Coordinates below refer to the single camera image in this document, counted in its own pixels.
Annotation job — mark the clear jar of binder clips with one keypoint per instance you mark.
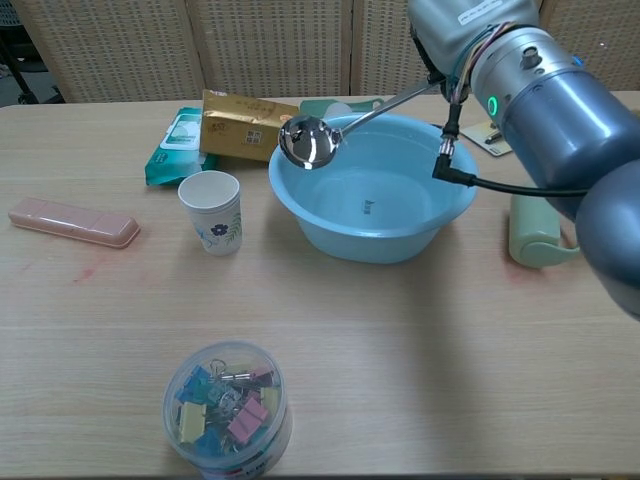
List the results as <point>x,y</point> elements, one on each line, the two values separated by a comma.
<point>225,415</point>

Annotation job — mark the light blue plastic basin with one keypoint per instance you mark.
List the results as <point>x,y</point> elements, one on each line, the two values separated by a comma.
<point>370,235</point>

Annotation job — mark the green wet wipes pack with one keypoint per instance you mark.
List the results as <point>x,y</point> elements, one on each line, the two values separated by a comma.
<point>175,145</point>

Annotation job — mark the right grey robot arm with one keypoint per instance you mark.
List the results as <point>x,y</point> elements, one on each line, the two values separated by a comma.
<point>560,130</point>

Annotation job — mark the gold tissue pack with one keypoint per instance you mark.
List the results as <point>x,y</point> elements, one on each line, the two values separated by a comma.
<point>240,125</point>

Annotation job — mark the green lint roller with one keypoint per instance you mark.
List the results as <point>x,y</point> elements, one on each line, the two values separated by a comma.
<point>532,230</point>

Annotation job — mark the razor in yellow blister pack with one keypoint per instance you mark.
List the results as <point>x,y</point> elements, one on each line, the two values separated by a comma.
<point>487,137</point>

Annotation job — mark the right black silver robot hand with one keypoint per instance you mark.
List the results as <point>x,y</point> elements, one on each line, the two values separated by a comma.
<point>450,30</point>

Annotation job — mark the stainless steel ladle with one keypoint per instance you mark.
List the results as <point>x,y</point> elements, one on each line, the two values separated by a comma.
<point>305,145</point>

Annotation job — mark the wooden woven folding screen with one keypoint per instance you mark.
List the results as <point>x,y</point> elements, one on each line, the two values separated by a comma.
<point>275,45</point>

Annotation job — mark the white floral paper cup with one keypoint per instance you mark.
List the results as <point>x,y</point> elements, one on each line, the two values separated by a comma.
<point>212,220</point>

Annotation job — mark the black tripod stand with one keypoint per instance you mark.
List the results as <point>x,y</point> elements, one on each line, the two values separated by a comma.
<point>17,80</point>

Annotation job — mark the pink pencil case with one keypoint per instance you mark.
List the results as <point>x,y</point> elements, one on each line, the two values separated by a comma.
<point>75,222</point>

